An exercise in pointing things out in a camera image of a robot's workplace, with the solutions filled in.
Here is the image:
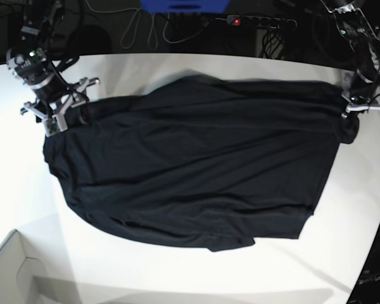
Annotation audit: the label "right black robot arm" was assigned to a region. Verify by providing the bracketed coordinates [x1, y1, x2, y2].
[6, 1, 99, 136]

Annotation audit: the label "white cardboard box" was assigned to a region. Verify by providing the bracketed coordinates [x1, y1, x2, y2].
[0, 230, 82, 303]

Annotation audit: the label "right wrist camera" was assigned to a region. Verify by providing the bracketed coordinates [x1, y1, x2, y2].
[42, 117, 68, 137]

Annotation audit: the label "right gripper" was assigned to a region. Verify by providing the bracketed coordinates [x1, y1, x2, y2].
[20, 77, 100, 127]

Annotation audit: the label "black power strip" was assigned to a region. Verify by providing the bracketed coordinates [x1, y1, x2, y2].
[225, 15, 298, 30]

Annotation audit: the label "black t-shirt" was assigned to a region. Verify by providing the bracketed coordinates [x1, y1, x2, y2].
[43, 75, 360, 251]

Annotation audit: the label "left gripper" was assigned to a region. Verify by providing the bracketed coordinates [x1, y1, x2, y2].
[341, 71, 380, 118]

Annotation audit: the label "grey cables on floor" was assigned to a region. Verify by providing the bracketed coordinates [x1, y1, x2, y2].
[82, 0, 216, 50]

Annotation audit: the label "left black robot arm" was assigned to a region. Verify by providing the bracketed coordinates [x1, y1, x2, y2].
[322, 1, 380, 118]

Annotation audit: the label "blue plastic bin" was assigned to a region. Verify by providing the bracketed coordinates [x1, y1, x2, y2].
[139, 0, 230, 13]

